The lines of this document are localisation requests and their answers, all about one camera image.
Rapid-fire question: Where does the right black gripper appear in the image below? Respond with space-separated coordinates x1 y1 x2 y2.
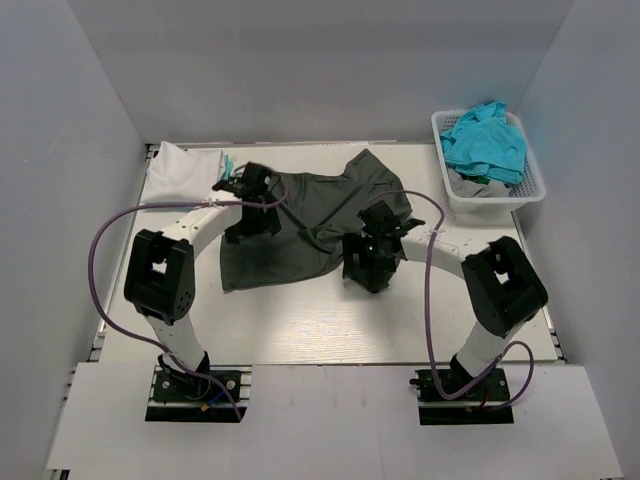
343 232 398 279

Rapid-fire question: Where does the dark grey t-shirt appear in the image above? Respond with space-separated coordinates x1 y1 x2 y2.
220 149 412 292

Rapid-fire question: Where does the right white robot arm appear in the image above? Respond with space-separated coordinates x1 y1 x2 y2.
342 227 548 399

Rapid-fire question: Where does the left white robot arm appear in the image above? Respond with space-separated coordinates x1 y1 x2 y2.
124 195 280 399

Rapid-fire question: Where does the folded teal t-shirt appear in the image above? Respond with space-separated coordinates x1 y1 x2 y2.
142 153 236 211

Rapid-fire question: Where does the folded white t-shirt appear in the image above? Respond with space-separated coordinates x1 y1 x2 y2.
141 141 223 204

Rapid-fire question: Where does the crumpled grey t-shirt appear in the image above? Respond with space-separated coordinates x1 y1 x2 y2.
447 168 510 198

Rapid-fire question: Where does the green garment in basket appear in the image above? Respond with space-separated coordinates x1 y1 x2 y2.
461 174 489 181

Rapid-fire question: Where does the crumpled turquoise t-shirt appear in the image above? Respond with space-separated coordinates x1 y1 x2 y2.
440 101 527 185

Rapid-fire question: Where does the white plastic basket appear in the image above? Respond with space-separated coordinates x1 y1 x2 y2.
431 110 546 215

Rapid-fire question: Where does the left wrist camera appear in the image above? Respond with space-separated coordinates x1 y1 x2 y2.
212 163 274 202

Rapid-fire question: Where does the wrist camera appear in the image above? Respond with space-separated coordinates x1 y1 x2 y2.
212 163 274 202
358 201 426 239

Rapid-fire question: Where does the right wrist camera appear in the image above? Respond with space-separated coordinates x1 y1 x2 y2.
358 201 426 239

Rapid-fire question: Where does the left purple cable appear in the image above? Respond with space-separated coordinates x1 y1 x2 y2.
88 162 289 421

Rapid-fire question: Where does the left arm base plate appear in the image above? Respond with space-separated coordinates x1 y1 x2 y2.
145 366 252 424

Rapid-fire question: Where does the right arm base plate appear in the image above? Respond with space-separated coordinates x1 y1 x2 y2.
409 368 514 426

